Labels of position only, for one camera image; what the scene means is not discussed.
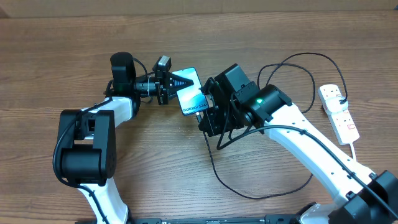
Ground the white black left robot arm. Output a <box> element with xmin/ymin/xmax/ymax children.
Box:
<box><xmin>52</xmin><ymin>52</ymin><xmax>194</xmax><ymax>223</ymax></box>

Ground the white power strip cord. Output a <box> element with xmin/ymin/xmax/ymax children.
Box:
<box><xmin>349</xmin><ymin>142</ymin><xmax>358</xmax><ymax>162</ymax></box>

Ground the black USB charging cable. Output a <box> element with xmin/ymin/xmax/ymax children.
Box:
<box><xmin>194</xmin><ymin>52</ymin><xmax>349</xmax><ymax>200</ymax></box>

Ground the blue Galaxy smartphone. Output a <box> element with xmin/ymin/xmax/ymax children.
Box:
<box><xmin>173</xmin><ymin>67</ymin><xmax>209</xmax><ymax>116</ymax></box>

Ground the white charger adapter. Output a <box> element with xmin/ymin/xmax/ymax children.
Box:
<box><xmin>324</xmin><ymin>96</ymin><xmax>348</xmax><ymax>114</ymax></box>

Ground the white power strip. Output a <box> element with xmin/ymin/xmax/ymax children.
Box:
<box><xmin>318</xmin><ymin>84</ymin><xmax>359</xmax><ymax>145</ymax></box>

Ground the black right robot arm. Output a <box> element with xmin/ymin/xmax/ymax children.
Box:
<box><xmin>199</xmin><ymin>64</ymin><xmax>397</xmax><ymax>223</ymax></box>

